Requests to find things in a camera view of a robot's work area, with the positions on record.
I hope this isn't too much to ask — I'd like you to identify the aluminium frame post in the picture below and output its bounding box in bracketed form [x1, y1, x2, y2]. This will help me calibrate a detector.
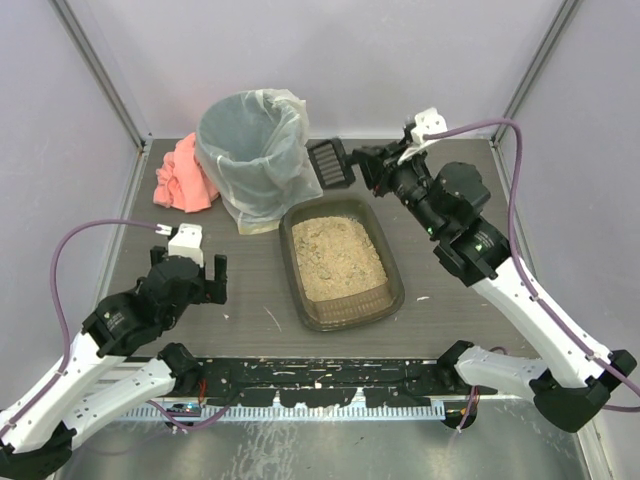
[48, 0, 149, 151]
[503, 0, 584, 120]

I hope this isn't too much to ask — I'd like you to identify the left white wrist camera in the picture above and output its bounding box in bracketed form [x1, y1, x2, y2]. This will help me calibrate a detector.
[155, 223, 205, 267]

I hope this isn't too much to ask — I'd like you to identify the pink crumpled cloth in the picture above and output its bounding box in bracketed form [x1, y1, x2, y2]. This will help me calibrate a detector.
[153, 133, 219, 214]

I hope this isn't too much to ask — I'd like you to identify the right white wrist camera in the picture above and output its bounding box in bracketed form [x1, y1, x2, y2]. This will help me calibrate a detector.
[398, 107, 448, 165]

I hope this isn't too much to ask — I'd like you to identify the black slotted litter scoop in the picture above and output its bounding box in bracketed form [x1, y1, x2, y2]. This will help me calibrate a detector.
[307, 137, 356, 190]

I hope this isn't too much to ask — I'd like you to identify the white slotted cable duct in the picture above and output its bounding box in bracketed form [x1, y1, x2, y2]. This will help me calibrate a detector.
[119, 402, 447, 422]

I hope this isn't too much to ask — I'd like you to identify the left aluminium frame post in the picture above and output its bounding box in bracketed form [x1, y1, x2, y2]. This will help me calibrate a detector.
[48, 0, 149, 151]

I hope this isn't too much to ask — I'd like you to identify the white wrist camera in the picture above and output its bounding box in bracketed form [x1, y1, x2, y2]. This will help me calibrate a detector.
[398, 107, 448, 165]
[155, 223, 205, 267]

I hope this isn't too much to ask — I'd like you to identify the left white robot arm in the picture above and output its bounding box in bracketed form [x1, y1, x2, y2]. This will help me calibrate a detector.
[1, 247, 227, 479]

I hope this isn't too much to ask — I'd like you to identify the dark translucent litter box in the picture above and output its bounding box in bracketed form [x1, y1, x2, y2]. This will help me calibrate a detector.
[279, 194, 405, 332]

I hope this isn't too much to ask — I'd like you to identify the bin with plastic liner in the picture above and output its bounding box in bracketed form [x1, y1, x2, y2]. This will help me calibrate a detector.
[195, 89, 323, 235]

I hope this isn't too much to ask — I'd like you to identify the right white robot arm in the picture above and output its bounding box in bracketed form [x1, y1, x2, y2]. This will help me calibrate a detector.
[348, 142, 637, 433]

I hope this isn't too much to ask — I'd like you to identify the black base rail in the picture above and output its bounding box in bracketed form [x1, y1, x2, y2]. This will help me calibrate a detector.
[194, 358, 471, 408]

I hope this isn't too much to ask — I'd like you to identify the right aluminium frame post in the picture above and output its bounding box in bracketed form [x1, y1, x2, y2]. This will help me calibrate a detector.
[503, 0, 584, 120]

